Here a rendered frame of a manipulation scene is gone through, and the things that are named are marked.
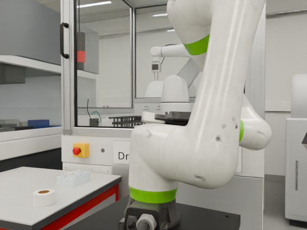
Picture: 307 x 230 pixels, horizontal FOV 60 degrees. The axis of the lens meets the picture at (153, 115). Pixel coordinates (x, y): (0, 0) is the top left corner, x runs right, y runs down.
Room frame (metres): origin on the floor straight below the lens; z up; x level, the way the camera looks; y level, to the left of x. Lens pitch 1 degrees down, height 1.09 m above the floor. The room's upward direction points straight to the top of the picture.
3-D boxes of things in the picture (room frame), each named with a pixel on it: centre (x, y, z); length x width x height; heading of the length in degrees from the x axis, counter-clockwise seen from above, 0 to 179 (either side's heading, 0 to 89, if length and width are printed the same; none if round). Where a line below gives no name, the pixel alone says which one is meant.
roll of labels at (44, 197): (0.92, 0.38, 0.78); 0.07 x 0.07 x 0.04
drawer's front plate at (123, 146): (1.28, 0.06, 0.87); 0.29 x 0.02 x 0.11; 71
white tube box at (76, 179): (1.17, 0.35, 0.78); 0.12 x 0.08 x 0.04; 159
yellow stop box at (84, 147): (1.37, 0.38, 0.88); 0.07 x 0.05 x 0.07; 71
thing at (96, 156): (1.72, -0.14, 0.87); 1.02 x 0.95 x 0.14; 71
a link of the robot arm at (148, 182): (0.69, -0.01, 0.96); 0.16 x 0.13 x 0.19; 43
